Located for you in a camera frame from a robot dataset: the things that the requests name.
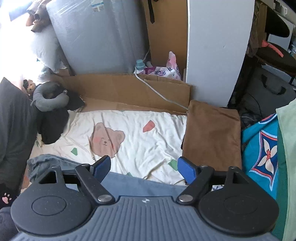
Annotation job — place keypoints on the white mug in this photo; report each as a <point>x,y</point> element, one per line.
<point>283,11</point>

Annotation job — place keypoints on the grey wrapped mattress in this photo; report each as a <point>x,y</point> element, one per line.
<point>99,39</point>

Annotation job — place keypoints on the black paw print cloth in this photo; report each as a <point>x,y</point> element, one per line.
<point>9,190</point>

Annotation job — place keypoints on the teal printed blanket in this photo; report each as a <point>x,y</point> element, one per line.
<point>252,143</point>

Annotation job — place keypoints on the white pillow in plastic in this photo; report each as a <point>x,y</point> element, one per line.
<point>46,46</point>

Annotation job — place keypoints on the green cloth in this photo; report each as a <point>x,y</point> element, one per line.
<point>288,150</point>

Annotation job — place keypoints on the bear printed bedsheet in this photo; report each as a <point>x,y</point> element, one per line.
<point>138,139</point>

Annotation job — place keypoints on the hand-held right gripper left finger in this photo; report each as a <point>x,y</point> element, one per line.
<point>103,166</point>

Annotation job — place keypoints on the tissue pack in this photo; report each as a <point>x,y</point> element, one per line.
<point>159,72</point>

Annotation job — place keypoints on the light blue jeans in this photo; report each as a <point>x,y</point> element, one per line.
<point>138,185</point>

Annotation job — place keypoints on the small plush bear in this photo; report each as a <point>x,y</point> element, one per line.
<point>29,86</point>

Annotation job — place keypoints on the grey neck pillow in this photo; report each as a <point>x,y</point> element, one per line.
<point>46,90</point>

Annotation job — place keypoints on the black chair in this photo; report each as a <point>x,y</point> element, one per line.
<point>277,58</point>

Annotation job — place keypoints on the patterned hanging cloth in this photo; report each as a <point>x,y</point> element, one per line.
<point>254,34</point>

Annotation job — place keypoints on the pink bag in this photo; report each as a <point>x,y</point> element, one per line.
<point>172,60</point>

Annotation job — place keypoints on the black garment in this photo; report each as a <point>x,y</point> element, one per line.
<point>53,125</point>

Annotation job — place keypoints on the teal bottle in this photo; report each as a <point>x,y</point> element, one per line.
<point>140,64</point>

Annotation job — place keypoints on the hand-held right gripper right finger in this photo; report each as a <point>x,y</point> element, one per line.
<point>186,170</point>

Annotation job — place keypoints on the tall cardboard panel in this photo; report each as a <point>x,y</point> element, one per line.
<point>168,34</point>

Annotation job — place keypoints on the folded cardboard sheet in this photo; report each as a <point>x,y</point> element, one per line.
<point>115,88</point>

